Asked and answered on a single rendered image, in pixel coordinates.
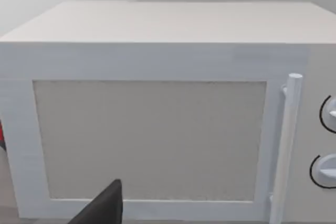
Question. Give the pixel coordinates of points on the pale microwave door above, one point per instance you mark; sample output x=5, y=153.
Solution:
x=149, y=140

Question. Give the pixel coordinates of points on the red and black object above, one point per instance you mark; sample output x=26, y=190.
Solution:
x=1, y=136

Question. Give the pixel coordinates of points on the pale microwave knob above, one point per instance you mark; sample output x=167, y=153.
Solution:
x=331, y=113
x=326, y=170

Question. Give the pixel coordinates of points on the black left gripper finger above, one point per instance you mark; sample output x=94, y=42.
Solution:
x=106, y=206

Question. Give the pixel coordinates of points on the pale microwave oven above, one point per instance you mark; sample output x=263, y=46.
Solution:
x=168, y=24

